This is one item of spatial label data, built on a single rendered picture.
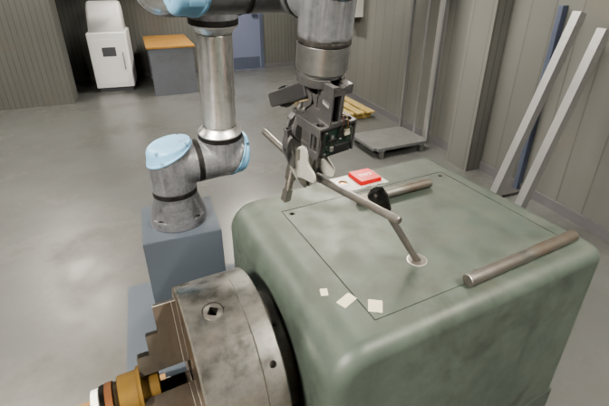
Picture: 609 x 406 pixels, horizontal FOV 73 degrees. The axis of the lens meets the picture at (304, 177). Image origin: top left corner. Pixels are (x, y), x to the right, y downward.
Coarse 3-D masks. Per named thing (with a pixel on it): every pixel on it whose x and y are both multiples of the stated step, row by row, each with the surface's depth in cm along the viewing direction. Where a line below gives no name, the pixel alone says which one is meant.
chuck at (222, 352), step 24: (192, 288) 70; (216, 288) 69; (192, 312) 65; (240, 312) 65; (192, 336) 61; (216, 336) 62; (240, 336) 63; (192, 360) 64; (216, 360) 60; (240, 360) 61; (216, 384) 59; (240, 384) 60; (264, 384) 61
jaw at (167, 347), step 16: (160, 304) 71; (176, 304) 72; (160, 320) 70; (176, 320) 71; (160, 336) 70; (176, 336) 71; (144, 352) 72; (160, 352) 70; (176, 352) 70; (144, 368) 68; (160, 368) 69
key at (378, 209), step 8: (272, 136) 76; (280, 144) 75; (320, 176) 68; (328, 184) 66; (336, 184) 65; (344, 192) 63; (352, 192) 63; (360, 200) 61; (368, 200) 60; (368, 208) 60; (376, 208) 59; (384, 208) 58; (384, 216) 58; (392, 216) 57
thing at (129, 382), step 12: (132, 372) 68; (156, 372) 69; (108, 384) 67; (120, 384) 66; (132, 384) 66; (144, 384) 67; (156, 384) 68; (108, 396) 65; (120, 396) 65; (132, 396) 65; (144, 396) 66
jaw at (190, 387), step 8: (184, 384) 68; (192, 384) 68; (168, 392) 67; (176, 392) 67; (184, 392) 67; (192, 392) 67; (152, 400) 66; (160, 400) 66; (168, 400) 66; (176, 400) 66; (184, 400) 65; (192, 400) 65
